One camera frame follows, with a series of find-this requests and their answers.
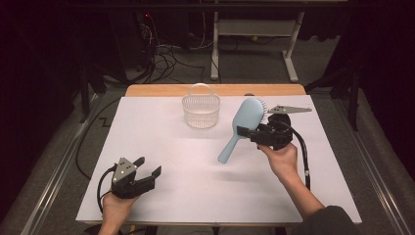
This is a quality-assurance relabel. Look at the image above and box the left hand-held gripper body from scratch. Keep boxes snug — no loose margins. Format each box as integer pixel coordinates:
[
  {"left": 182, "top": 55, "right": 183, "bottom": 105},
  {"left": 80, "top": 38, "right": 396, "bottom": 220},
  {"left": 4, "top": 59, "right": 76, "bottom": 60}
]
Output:
[{"left": 111, "top": 157, "right": 156, "bottom": 200}]

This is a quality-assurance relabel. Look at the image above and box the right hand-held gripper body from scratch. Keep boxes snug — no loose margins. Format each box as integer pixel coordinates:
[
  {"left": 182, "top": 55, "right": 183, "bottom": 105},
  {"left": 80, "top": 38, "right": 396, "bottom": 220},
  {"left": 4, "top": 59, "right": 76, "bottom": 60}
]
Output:
[{"left": 249, "top": 104, "right": 313, "bottom": 152}]

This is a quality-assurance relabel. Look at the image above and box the light blue hairbrush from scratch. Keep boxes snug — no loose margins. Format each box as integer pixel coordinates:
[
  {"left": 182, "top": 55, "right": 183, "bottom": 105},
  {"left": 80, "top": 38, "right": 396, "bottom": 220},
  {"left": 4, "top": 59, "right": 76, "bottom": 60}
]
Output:
[{"left": 217, "top": 97, "right": 268, "bottom": 165}]

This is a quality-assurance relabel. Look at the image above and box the person's left hand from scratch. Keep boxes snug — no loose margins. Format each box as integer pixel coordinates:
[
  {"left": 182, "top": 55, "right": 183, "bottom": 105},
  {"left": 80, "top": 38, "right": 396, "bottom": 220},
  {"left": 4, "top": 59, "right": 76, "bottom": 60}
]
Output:
[{"left": 101, "top": 192, "right": 142, "bottom": 230}]

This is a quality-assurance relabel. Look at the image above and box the person's right hand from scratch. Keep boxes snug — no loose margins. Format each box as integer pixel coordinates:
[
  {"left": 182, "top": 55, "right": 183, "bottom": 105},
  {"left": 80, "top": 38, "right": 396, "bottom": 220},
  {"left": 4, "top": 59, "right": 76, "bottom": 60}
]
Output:
[{"left": 256, "top": 142, "right": 299, "bottom": 182}]

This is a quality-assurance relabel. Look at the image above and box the white table cover board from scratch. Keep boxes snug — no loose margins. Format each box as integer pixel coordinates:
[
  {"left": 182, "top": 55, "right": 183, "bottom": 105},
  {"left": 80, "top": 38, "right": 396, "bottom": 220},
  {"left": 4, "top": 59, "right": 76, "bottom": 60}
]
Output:
[{"left": 75, "top": 95, "right": 363, "bottom": 227}]

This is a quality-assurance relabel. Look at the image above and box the white plastic mesh basket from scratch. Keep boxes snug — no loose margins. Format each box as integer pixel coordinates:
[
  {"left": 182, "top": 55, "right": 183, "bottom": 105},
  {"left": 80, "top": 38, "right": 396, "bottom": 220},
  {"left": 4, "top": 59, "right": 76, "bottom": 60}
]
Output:
[{"left": 181, "top": 82, "right": 221, "bottom": 129}]

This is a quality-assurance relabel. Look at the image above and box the black metal stand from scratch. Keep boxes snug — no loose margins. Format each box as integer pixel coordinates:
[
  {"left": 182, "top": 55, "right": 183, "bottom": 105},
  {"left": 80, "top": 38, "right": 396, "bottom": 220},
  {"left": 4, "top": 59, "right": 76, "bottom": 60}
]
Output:
[
  {"left": 77, "top": 60, "right": 129, "bottom": 124},
  {"left": 303, "top": 65, "right": 362, "bottom": 132}
]

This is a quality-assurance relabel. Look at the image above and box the black computer case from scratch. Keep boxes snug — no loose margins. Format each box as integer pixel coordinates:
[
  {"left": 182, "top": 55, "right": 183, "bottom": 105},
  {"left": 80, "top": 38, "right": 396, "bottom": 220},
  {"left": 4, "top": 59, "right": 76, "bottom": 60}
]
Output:
[{"left": 109, "top": 9, "right": 158, "bottom": 72}]

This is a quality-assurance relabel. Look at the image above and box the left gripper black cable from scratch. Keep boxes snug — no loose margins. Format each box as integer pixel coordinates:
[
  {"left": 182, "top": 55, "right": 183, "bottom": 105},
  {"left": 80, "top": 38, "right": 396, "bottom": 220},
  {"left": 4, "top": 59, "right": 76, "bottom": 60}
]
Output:
[{"left": 96, "top": 165, "right": 117, "bottom": 213}]

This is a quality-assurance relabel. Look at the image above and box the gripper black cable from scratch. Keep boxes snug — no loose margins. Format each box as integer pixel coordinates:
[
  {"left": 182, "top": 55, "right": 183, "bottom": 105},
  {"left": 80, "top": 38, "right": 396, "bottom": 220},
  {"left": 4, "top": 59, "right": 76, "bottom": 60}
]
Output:
[
  {"left": 96, "top": 165, "right": 117, "bottom": 213},
  {"left": 277, "top": 119, "right": 312, "bottom": 191}
]

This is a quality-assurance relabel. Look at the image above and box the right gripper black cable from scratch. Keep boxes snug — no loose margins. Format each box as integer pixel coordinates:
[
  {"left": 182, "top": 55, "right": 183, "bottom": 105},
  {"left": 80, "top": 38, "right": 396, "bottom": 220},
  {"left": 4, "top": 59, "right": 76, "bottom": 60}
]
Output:
[{"left": 277, "top": 119, "right": 312, "bottom": 191}]

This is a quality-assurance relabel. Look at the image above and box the black floor cable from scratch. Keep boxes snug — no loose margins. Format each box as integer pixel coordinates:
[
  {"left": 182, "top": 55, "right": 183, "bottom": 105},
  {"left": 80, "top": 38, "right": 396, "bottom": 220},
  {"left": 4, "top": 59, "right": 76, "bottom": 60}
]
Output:
[{"left": 74, "top": 97, "right": 122, "bottom": 181}]

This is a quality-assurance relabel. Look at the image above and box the aluminium floor rail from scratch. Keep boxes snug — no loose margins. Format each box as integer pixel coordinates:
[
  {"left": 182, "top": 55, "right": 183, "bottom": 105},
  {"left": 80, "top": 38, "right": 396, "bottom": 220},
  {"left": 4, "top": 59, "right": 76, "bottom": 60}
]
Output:
[
  {"left": 19, "top": 93, "right": 100, "bottom": 235},
  {"left": 332, "top": 97, "right": 415, "bottom": 235}
]

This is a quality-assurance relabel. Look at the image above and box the white metal desk frame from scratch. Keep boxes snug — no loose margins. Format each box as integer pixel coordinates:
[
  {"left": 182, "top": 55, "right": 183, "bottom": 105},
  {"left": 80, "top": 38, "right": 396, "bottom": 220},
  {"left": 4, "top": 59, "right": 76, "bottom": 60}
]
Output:
[{"left": 209, "top": 0, "right": 306, "bottom": 83}]

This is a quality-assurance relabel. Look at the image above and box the tangle of floor cables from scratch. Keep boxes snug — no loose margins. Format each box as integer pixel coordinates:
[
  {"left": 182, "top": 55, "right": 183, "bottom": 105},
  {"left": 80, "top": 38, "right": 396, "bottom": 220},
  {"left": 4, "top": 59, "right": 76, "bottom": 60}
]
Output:
[{"left": 136, "top": 12, "right": 216, "bottom": 84}]

